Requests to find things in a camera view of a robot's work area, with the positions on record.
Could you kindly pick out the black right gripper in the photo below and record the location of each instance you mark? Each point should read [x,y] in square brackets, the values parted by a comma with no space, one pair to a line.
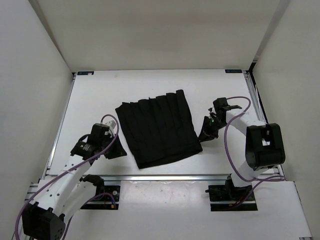
[206,134]

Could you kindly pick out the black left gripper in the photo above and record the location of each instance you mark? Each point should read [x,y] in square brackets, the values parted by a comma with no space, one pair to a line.
[119,150]

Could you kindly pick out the black pleated skirt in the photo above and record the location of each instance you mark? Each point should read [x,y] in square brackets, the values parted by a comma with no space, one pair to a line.
[159,130]

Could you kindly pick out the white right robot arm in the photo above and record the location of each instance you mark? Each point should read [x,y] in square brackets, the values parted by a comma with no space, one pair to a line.
[264,148]

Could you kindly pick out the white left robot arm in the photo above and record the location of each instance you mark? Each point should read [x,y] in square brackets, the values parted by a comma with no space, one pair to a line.
[46,215]

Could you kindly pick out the white front cover board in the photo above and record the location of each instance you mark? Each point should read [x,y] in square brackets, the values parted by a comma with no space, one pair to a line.
[181,210]

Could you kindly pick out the right blue corner sticker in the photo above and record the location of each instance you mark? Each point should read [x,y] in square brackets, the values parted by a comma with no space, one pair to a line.
[233,71]

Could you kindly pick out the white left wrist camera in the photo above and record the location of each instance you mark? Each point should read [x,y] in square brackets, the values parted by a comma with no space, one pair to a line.
[112,125]

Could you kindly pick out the aluminium table edge rail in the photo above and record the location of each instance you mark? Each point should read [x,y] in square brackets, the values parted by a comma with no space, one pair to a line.
[166,177]

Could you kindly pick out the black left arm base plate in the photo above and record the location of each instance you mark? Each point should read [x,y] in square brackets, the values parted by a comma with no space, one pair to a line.
[107,194]

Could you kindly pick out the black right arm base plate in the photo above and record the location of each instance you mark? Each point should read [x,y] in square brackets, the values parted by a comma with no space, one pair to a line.
[231,199]

